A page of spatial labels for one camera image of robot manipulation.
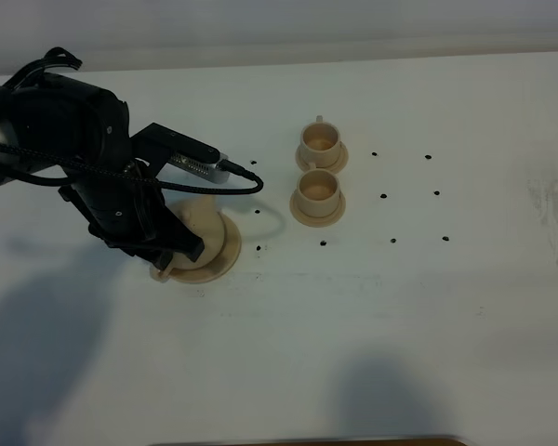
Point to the far beige cup saucer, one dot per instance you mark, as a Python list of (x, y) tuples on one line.
[(339, 160)]

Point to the beige teacup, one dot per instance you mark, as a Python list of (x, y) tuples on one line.
[(319, 143), (317, 193)]

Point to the beige cup saucer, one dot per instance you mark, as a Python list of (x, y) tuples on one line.
[(339, 160), (317, 222)]

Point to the near beige teacup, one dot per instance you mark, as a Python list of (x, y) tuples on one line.
[(317, 193)]

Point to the beige teapot saucer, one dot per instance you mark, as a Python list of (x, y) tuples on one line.
[(222, 263)]

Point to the beige teapot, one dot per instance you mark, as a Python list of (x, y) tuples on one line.
[(201, 217)]

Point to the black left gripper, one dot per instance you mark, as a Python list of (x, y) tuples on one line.
[(127, 211)]

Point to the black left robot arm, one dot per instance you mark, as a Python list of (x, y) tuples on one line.
[(63, 133)]

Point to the near beige cup saucer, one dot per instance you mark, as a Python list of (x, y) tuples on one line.
[(317, 222)]

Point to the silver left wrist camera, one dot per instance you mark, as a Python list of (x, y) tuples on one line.
[(186, 153)]

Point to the far beige teacup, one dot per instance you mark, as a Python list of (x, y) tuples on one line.
[(319, 143)]

